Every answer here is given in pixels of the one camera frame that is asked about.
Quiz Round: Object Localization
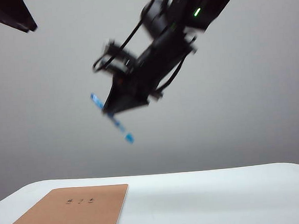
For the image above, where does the brown kraft notebook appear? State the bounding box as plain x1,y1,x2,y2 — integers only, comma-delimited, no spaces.
0,183,132,224

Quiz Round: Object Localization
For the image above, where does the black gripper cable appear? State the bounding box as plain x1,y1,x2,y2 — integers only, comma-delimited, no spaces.
149,54,191,102

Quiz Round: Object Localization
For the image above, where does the blue transparent ballpoint pen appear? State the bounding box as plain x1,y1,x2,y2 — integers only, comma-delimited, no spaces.
90,89,136,148

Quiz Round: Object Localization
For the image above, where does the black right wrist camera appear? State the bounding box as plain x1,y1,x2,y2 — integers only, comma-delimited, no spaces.
102,38,138,76

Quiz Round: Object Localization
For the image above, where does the black camera cable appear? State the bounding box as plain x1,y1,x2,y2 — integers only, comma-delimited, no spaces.
88,0,169,73

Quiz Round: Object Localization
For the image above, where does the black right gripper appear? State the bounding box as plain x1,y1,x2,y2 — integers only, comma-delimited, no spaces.
96,23,202,115

